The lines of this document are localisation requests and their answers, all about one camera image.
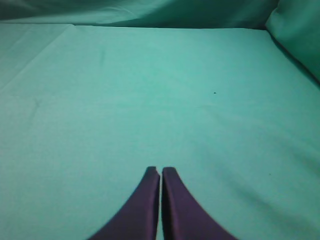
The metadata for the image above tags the green table cloth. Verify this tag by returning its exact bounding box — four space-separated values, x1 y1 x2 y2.
0 24 320 240

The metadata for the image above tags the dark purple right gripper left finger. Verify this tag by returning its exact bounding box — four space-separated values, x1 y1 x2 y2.
90 166 160 240

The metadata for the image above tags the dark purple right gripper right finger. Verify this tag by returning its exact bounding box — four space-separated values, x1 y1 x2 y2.
161 167 235 240

